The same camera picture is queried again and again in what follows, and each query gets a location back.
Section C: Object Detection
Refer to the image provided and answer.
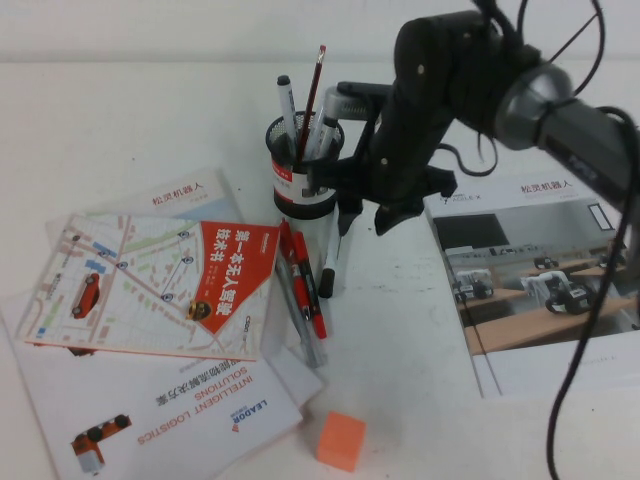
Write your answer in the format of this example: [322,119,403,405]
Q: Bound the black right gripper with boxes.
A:
[307,102,456,237]

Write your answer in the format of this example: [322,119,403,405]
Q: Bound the white marker with black cap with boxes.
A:
[318,202,347,300]
[314,115,342,162]
[275,74,301,157]

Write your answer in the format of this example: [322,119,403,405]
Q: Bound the black mesh pen holder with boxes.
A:
[264,112,346,221]

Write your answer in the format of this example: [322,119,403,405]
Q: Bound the red pen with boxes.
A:
[277,218,301,281]

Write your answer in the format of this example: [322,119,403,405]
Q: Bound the translucent white pen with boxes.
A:
[307,97,329,160]

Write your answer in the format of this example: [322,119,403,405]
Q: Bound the grey pen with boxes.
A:
[273,257,322,370]

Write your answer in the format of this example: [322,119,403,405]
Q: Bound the red and black marker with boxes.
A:
[291,230,329,340]

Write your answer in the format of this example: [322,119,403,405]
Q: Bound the dark red pencil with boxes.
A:
[298,44,327,162]

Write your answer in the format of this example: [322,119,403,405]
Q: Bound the white brochure with red title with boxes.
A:
[47,167,246,236]

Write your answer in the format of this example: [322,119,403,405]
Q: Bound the AgileX classroom photo brochure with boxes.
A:
[422,172,640,400]

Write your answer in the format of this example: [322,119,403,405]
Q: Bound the orange cube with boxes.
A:
[315,409,367,474]

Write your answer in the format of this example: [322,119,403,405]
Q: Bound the street map cover book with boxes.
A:
[14,213,281,362]

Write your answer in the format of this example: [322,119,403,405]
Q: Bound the white Leador logistics brochure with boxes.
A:
[0,287,304,480]

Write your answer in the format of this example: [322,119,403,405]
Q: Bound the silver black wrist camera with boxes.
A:
[323,81,394,122]

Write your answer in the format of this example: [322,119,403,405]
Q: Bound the long black cable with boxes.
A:
[548,104,640,480]

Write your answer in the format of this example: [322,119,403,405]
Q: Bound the looped black cable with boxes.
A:
[469,0,607,96]

